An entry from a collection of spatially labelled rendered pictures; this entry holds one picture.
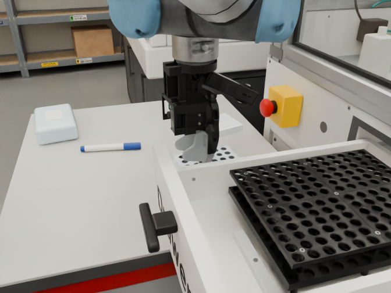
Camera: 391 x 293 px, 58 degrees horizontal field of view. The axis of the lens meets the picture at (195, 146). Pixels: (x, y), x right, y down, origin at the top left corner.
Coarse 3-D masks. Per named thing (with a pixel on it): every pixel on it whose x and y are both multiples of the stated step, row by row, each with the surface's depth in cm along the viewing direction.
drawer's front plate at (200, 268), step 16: (160, 144) 50; (160, 160) 46; (160, 176) 46; (176, 176) 43; (160, 192) 49; (176, 192) 40; (176, 208) 38; (192, 208) 38; (192, 224) 35; (176, 240) 40; (192, 240) 33; (192, 256) 32; (208, 256) 32; (192, 272) 33; (208, 272) 30; (192, 288) 34; (208, 288) 29; (224, 288) 29
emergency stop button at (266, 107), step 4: (264, 100) 74; (268, 100) 73; (260, 104) 75; (264, 104) 74; (268, 104) 73; (272, 104) 74; (260, 108) 76; (264, 108) 74; (268, 108) 73; (272, 108) 74; (264, 112) 74; (268, 112) 73; (264, 116) 75; (268, 116) 74
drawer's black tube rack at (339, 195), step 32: (352, 160) 51; (288, 192) 45; (320, 192) 45; (352, 192) 45; (384, 192) 45; (256, 224) 44; (288, 224) 40; (320, 224) 39; (352, 224) 39; (384, 224) 39; (320, 256) 35; (352, 256) 39; (384, 256) 40; (288, 288) 36
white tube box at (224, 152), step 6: (216, 150) 75; (222, 150) 75; (228, 150) 75; (174, 156) 72; (180, 156) 73; (216, 156) 72; (222, 156) 72; (228, 156) 72; (234, 156) 72; (174, 162) 73; (180, 162) 70; (186, 162) 71; (192, 162) 70
